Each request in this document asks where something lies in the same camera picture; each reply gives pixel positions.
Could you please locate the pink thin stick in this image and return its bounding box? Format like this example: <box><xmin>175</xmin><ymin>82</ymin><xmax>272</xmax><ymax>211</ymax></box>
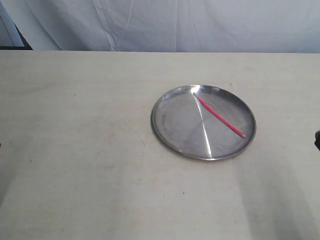
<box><xmin>192</xmin><ymin>92</ymin><xmax>246</xmax><ymax>138</ymax></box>

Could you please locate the round silver metal plate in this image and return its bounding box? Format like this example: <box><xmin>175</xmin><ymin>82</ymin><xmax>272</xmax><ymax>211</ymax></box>
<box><xmin>150</xmin><ymin>84</ymin><xmax>257</xmax><ymax>161</ymax></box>

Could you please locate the white backdrop cloth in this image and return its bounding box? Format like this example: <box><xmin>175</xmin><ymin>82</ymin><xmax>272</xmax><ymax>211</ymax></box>
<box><xmin>2</xmin><ymin>0</ymin><xmax>320</xmax><ymax>53</ymax></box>

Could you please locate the black framed white panel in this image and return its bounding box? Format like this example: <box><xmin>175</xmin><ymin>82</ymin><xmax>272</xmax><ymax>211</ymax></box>
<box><xmin>0</xmin><ymin>3</ymin><xmax>32</xmax><ymax>50</ymax></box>

